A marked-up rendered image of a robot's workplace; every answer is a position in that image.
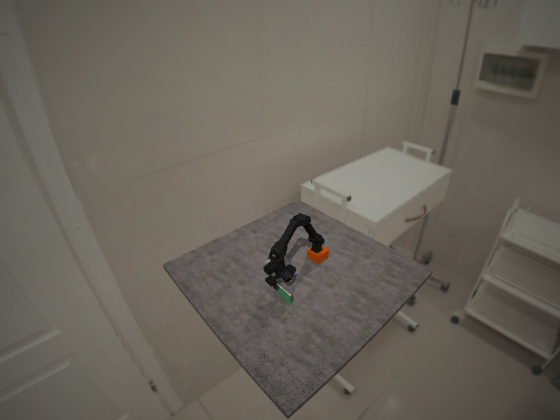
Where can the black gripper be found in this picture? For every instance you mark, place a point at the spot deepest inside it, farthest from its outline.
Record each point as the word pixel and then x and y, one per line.
pixel 272 280

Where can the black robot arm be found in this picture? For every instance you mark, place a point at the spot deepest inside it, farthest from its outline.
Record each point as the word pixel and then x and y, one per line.
pixel 279 249

